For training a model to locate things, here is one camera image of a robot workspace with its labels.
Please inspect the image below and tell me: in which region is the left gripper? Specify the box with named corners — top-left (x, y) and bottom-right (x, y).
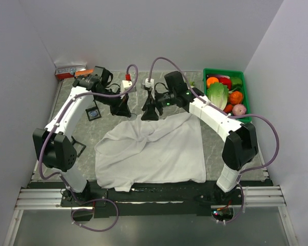
top-left (96, 88), bottom-right (131, 118)

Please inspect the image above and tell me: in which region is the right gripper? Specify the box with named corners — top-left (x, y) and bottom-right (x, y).
top-left (141, 89), bottom-right (177, 121)

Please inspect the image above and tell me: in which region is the white t-shirt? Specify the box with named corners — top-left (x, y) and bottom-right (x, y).
top-left (94, 112), bottom-right (206, 192)

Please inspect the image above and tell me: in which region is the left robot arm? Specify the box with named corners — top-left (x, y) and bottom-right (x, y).
top-left (32, 66), bottom-right (136, 206)

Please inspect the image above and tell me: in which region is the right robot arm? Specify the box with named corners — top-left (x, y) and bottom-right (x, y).
top-left (141, 71), bottom-right (259, 204)

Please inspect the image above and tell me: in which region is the orange tube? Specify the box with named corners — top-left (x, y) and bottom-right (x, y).
top-left (74, 69), bottom-right (93, 77)

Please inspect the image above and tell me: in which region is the orange toy fruit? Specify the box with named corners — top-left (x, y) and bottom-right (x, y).
top-left (206, 77), bottom-right (219, 88)

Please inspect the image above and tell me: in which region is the toy napa cabbage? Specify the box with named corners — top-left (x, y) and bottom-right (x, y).
top-left (206, 82), bottom-right (229, 110)

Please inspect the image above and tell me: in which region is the red white box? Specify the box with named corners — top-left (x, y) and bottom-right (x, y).
top-left (55, 65), bottom-right (87, 80)

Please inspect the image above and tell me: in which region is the toy carrot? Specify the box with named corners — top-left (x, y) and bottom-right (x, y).
top-left (223, 104), bottom-right (234, 114)

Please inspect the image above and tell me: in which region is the green plastic crate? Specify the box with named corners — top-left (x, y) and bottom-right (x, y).
top-left (203, 68), bottom-right (251, 114)

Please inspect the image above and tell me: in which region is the red toy pepper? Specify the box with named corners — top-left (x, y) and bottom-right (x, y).
top-left (218, 77), bottom-right (232, 90)

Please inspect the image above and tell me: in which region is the orange toy pumpkin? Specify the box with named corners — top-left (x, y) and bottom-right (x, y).
top-left (229, 91), bottom-right (244, 105)

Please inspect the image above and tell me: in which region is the pink toy onion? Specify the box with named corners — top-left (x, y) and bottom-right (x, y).
top-left (232, 104), bottom-right (247, 116)

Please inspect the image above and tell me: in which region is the green toy pepper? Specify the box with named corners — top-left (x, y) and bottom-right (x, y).
top-left (230, 77), bottom-right (243, 89)

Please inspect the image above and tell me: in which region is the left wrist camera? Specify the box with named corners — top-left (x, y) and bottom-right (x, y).
top-left (120, 74), bottom-right (137, 95)

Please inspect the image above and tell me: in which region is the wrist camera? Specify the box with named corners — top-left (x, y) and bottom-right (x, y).
top-left (120, 74), bottom-right (137, 95)
top-left (141, 78), bottom-right (155, 95)

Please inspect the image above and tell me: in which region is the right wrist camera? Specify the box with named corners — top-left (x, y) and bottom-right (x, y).
top-left (141, 78), bottom-right (155, 95)

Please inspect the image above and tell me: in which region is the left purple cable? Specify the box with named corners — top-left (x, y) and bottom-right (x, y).
top-left (38, 64), bottom-right (139, 233)

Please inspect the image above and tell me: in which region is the purple cable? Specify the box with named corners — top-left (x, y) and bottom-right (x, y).
top-left (148, 57), bottom-right (280, 225)
top-left (38, 64), bottom-right (139, 233)

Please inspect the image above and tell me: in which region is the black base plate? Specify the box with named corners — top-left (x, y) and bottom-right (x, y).
top-left (61, 180), bottom-right (275, 218)

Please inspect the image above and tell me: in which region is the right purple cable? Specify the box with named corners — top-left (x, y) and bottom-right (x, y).
top-left (148, 57), bottom-right (280, 225)

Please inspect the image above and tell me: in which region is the aluminium rail frame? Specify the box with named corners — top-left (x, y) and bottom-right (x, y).
top-left (3, 156), bottom-right (300, 246)

